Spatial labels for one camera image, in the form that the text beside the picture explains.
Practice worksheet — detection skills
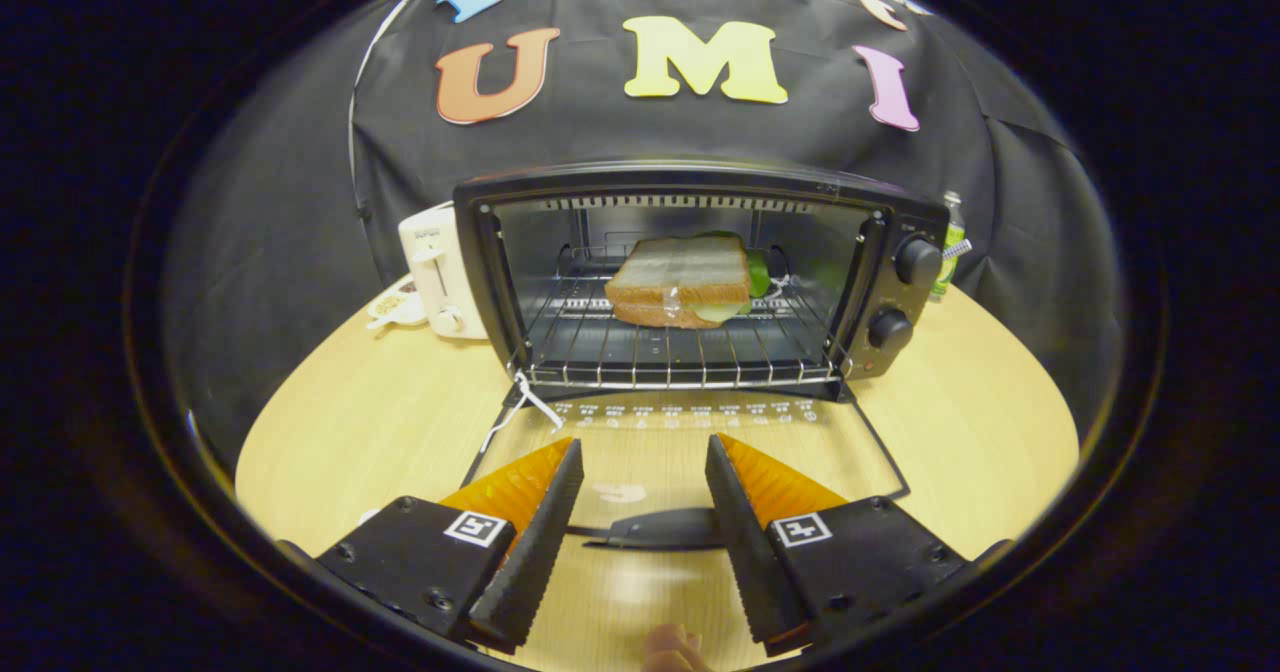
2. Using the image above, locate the small white divided dish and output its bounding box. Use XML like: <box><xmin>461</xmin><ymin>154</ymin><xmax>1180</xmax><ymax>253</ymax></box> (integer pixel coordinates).
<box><xmin>365</xmin><ymin>274</ymin><xmax>429</xmax><ymax>331</ymax></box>

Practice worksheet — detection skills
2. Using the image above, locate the toast sandwich with lettuce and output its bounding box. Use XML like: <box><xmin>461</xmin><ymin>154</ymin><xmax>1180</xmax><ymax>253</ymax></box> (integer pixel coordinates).
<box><xmin>604</xmin><ymin>232</ymin><xmax>771</xmax><ymax>330</ymax></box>

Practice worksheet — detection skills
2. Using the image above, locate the white pop-up toaster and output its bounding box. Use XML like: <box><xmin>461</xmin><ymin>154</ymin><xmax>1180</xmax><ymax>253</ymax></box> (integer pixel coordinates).
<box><xmin>398</xmin><ymin>202</ymin><xmax>489</xmax><ymax>341</ymax></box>

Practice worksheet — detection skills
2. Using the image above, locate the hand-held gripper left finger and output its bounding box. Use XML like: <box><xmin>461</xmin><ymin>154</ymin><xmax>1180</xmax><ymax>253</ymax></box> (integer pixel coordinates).
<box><xmin>315</xmin><ymin>437</ymin><xmax>585</xmax><ymax>655</ymax></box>

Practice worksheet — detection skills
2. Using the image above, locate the wire oven rack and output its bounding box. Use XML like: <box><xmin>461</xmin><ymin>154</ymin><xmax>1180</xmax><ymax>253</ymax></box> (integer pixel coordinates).
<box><xmin>515</xmin><ymin>242</ymin><xmax>851</xmax><ymax>390</ymax></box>

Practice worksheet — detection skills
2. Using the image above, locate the black toaster oven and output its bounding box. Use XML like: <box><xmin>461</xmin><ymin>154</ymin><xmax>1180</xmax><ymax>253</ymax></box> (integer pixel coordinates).
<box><xmin>453</xmin><ymin>160</ymin><xmax>951</xmax><ymax>553</ymax></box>

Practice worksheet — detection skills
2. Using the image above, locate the green drink bottle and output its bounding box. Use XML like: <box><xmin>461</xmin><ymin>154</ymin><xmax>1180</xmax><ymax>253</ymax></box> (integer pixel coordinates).
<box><xmin>930</xmin><ymin>190</ymin><xmax>971</xmax><ymax>301</ymax></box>

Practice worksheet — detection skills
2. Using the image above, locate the black backdrop cloth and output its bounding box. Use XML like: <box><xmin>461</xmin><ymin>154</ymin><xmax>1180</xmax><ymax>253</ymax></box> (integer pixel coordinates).
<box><xmin>160</xmin><ymin>0</ymin><xmax>1126</xmax><ymax>473</ymax></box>

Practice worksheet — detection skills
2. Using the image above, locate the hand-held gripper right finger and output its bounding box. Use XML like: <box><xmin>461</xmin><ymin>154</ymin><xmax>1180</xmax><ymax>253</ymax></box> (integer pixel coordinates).
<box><xmin>705</xmin><ymin>433</ymin><xmax>969</xmax><ymax>658</ymax></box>

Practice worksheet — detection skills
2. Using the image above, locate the white string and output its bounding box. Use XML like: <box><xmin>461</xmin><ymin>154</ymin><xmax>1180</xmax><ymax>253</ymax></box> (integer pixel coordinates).
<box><xmin>480</xmin><ymin>372</ymin><xmax>566</xmax><ymax>453</ymax></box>

